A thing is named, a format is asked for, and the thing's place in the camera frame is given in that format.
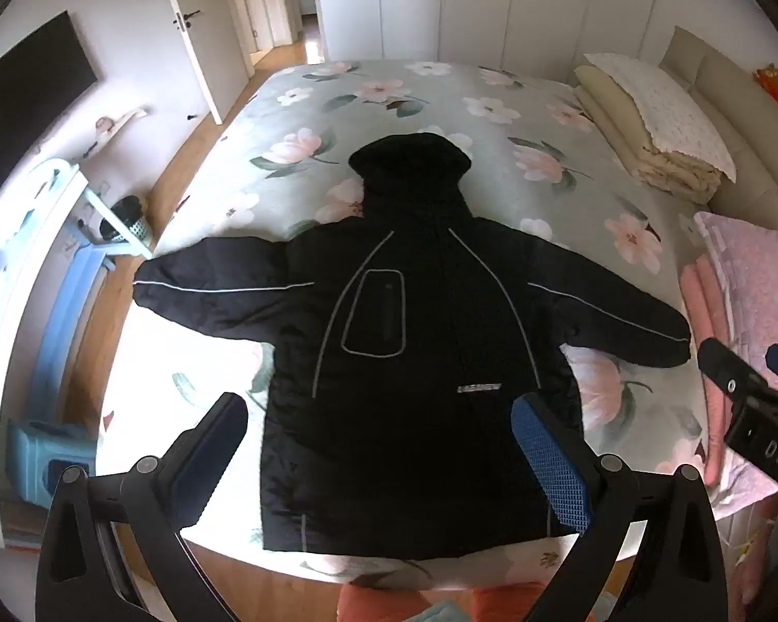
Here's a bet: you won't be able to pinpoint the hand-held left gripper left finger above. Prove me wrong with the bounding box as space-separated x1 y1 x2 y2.
35 392 251 622

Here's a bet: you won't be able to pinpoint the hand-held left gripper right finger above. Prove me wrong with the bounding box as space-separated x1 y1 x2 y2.
512 392 746 622

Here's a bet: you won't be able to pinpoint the black hooded jacket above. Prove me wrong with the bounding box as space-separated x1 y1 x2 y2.
133 131 693 559

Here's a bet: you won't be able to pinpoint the salmon folded blanket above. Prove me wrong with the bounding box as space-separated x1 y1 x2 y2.
679 259 740 487

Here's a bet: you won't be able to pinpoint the pink quilted blanket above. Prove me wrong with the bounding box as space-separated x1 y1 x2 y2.
693 210 778 403

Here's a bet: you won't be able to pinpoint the light blue plastic stool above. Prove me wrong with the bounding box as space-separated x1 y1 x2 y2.
9 421 98 506

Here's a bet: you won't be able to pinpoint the teal cloth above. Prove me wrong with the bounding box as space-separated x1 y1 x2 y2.
415 599 474 622

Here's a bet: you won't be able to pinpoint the orange cloth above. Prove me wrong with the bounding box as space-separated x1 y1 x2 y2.
337 586 539 622

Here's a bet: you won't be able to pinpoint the black patterned basket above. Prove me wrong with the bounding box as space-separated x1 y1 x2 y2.
99 195 149 242

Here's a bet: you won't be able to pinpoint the folded cream quilt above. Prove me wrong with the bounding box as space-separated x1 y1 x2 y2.
572 65 720 205

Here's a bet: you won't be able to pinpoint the white floral pillow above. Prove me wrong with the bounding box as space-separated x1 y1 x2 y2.
583 52 739 183

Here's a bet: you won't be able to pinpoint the beige padded headboard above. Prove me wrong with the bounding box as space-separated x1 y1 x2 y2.
660 26 778 253

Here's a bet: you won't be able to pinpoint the orange plush toy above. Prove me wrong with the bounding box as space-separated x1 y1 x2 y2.
752 63 778 105

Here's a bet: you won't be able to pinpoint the bed with floral sheet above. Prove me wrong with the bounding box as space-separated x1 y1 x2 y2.
97 58 778 597

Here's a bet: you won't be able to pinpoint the white room door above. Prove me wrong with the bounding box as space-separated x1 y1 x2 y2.
156 0 254 125

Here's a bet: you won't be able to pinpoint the white wardrobe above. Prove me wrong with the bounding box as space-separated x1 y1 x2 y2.
311 0 694 88

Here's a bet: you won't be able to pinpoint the white children's bed frame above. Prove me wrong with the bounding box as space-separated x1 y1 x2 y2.
0 159 98 545

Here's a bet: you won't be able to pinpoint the beige wall toy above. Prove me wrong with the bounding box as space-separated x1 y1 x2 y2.
83 105 150 158

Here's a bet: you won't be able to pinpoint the black wall television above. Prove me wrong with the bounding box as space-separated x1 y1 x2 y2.
0 11 100 224

